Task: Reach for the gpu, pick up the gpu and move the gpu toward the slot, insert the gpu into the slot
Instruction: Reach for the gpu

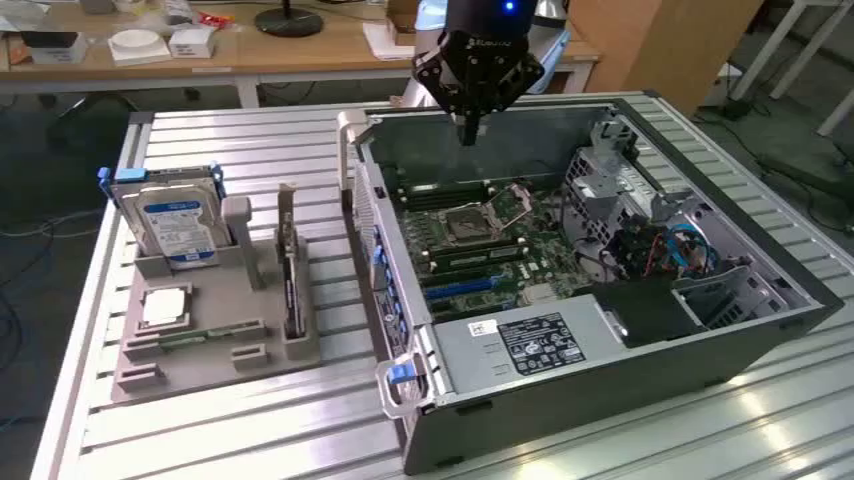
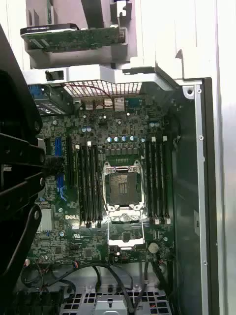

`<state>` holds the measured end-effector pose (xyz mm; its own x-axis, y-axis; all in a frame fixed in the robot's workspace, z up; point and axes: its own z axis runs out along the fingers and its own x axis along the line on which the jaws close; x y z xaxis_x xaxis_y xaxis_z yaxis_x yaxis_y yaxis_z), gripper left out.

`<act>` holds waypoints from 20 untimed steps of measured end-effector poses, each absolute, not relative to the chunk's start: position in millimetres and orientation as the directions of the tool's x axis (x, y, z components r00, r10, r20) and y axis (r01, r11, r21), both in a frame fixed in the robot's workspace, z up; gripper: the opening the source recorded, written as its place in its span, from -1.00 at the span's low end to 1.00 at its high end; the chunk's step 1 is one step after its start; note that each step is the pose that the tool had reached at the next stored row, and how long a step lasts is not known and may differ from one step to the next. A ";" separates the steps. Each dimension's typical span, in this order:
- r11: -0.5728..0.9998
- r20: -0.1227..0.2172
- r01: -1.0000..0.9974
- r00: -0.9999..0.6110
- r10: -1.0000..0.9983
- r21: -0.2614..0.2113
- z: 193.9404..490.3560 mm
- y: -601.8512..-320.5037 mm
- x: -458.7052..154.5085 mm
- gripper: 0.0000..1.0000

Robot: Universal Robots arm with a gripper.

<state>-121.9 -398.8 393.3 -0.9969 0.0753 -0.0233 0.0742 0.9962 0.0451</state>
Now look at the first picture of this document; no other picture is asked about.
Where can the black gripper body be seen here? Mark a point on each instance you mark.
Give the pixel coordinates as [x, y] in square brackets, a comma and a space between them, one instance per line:
[481, 60]

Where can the graphics card with metal bracket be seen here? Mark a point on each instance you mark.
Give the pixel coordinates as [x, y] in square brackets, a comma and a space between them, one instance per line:
[290, 280]

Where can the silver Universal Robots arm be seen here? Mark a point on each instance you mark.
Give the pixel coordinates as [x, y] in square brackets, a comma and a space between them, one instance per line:
[421, 95]

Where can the black RAM slot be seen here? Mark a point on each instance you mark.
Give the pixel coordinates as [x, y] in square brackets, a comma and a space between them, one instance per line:
[448, 201]
[444, 189]

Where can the blue expansion slot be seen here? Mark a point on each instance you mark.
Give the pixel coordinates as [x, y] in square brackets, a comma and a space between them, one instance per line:
[461, 291]

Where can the white paper stack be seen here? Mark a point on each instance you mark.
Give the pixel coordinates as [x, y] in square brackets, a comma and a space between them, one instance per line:
[387, 45]

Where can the brown cardboard box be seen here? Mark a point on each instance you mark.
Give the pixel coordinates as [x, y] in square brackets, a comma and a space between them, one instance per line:
[402, 15]

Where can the wooden desk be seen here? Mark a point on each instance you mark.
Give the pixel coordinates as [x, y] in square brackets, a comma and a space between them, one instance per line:
[101, 75]
[301, 55]

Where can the wooden cabinet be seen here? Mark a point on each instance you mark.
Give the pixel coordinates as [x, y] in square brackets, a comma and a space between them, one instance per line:
[668, 50]

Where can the black round lamp base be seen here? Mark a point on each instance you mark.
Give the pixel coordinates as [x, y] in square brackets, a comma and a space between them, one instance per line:
[290, 22]

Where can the silver metal disk bay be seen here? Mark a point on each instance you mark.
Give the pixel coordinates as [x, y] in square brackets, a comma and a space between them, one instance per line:
[601, 190]

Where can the CPU socket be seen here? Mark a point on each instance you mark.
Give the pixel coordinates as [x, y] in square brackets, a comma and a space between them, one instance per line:
[468, 225]

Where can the black power adapter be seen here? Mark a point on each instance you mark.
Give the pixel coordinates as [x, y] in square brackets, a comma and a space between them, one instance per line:
[736, 110]

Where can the green motherboard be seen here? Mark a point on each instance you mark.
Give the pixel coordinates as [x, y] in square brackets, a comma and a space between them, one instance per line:
[534, 240]

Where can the red packet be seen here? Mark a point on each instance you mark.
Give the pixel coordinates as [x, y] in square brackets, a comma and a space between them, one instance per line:
[217, 21]

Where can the white labelled cardboard box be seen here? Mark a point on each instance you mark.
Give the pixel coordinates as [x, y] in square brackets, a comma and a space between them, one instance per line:
[194, 44]

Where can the RAM stick with black chips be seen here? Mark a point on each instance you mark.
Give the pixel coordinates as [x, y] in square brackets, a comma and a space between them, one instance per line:
[474, 257]

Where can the white boxes on desk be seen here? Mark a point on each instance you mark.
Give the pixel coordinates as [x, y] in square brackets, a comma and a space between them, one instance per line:
[139, 47]

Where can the silver chipset heatsink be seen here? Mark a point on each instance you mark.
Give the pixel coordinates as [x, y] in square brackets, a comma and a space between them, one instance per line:
[542, 295]

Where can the black floor stand base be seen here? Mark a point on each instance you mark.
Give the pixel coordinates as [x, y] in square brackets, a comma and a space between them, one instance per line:
[808, 175]

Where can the blue disk caddy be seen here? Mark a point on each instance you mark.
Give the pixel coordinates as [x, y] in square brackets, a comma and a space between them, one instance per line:
[130, 175]

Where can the hard disk with blue label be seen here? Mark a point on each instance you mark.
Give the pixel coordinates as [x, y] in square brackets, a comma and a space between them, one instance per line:
[170, 225]

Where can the grey cup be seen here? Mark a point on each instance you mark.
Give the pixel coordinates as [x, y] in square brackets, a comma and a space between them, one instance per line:
[98, 6]

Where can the black chair base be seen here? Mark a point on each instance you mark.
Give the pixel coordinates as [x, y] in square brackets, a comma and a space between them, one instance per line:
[87, 107]

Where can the grey parts rack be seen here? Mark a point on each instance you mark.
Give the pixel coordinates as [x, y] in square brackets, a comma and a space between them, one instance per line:
[221, 300]

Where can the white box with black lid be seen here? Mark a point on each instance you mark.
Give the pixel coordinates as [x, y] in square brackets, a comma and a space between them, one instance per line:
[54, 47]

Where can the grey power supply unit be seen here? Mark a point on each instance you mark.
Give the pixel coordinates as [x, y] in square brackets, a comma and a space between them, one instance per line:
[468, 360]

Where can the silver CPU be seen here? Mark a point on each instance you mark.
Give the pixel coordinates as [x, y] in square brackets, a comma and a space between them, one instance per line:
[163, 305]

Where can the green RAM stick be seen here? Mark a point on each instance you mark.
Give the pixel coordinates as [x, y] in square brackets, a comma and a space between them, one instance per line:
[194, 336]

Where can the black open PC case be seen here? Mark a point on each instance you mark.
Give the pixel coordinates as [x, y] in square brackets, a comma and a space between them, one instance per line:
[568, 425]

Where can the white table frame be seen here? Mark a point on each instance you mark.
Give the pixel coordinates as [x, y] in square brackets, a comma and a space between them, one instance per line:
[801, 40]

